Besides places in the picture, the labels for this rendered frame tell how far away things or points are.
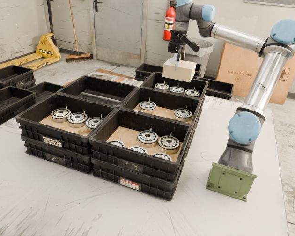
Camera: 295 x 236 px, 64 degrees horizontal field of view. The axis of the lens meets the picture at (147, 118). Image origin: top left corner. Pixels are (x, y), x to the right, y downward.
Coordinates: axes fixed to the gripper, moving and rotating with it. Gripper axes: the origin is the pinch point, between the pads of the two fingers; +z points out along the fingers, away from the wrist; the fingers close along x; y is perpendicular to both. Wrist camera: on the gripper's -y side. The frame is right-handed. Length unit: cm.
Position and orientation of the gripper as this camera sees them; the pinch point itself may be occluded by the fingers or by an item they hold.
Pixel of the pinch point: (180, 67)
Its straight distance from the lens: 138.0
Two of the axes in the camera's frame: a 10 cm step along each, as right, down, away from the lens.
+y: -9.3, -2.4, 2.8
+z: -0.5, 8.5, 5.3
